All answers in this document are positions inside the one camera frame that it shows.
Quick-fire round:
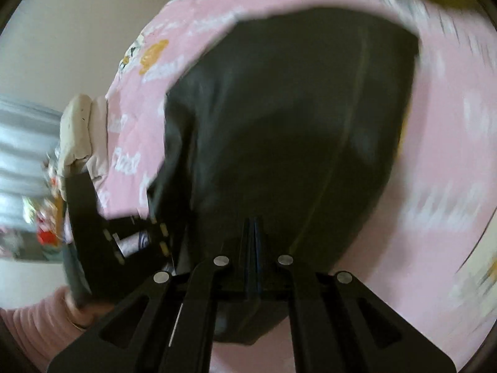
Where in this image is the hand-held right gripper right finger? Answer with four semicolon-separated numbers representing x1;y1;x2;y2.
254;218;458;373

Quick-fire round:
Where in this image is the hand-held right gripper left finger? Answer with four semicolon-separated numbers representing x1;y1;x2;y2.
47;218;256;373

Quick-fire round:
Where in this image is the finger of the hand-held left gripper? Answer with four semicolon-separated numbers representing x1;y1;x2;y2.
112;237;176;276
102;214;168;242

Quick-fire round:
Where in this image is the dark olive jacket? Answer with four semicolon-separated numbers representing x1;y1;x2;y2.
145;8;422;346

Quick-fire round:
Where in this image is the person's left hand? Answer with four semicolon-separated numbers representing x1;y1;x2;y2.
65;292;118;328

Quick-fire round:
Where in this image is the colourful printed cloth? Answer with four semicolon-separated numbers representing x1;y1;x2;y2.
21;151;70;263

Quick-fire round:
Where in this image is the cream pillow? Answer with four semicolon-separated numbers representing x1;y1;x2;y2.
58;93;114;181

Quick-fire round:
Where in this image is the grey striped cloth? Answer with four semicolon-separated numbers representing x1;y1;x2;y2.
0;99;65;237

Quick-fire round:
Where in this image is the pink printed blanket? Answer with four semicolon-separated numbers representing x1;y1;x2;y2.
95;0;497;373

